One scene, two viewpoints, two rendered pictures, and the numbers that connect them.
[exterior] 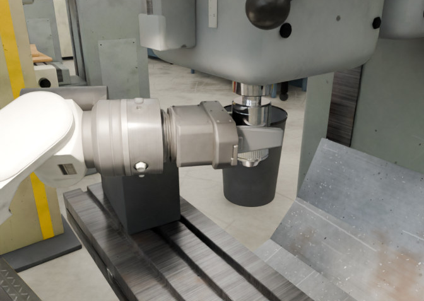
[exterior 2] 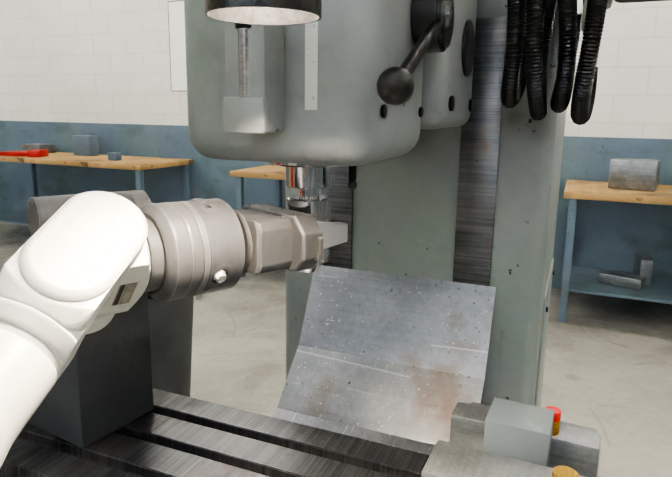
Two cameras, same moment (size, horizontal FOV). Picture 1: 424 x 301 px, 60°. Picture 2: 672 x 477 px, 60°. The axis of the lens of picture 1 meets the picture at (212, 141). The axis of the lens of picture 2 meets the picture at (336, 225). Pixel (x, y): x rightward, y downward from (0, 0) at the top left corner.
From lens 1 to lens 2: 27 cm
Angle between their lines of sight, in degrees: 32
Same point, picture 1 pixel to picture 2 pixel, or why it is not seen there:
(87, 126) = (153, 232)
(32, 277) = not seen: outside the picture
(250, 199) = not seen: hidden behind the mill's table
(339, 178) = (348, 308)
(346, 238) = (374, 374)
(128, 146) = (210, 249)
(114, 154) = (195, 261)
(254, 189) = not seen: hidden behind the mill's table
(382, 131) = (385, 242)
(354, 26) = (410, 113)
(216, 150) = (303, 245)
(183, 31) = (277, 115)
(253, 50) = (361, 128)
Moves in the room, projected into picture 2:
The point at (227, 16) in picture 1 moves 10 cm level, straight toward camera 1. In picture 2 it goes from (331, 98) to (398, 97)
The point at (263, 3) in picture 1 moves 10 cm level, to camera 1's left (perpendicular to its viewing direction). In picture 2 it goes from (401, 82) to (283, 76)
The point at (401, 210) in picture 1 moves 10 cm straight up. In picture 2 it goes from (424, 323) to (427, 265)
